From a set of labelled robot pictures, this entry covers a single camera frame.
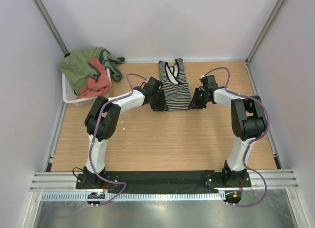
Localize white plastic basket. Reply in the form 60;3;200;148
62;73;95;106

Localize green tank top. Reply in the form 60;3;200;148
59;47;125;96

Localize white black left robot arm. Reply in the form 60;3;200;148
76;77;166;189

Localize salmon red tank top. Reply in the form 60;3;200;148
77;56;112;99

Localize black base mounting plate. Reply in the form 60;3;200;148
75;170;253;191

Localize aluminium frame rail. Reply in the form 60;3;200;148
30;169;299;192

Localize black white striped tank top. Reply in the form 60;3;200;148
158;59;191;111

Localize slotted grey cable duct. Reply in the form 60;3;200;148
41;191;225;202

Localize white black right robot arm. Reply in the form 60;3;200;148
189;75;268;187

